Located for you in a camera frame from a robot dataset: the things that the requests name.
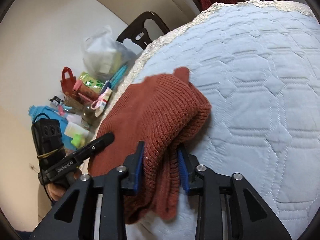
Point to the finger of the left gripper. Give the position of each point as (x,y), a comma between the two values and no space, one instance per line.
(93,148)

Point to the green leaf-print tissue pack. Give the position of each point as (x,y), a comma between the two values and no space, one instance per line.
(91,82)

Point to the white box with pink scissors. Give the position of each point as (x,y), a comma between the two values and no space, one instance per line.
(99,105)

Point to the person's left hand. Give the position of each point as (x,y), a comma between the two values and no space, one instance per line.
(55,191)

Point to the rust red knitted sweater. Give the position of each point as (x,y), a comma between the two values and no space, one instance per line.
(163,111)

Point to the small red gift bag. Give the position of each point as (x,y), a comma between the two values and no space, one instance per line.
(68,81)

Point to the white plastic bag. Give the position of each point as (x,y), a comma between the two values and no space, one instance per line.
(103,55)

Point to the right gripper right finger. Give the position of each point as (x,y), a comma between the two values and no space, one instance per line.
(187,164)

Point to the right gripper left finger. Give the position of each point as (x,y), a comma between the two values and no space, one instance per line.
(134,165)

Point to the dark wooden chair left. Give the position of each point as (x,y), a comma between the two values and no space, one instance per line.
(137,32)

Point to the clear glass jar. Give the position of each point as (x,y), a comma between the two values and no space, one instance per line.
(88,114)

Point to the pink lidded bottle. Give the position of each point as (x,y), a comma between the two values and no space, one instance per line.
(83,92)

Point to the teal folded umbrella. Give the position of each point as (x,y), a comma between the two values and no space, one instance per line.
(117,77)

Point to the green toy figure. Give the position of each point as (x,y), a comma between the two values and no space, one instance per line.
(78,141)

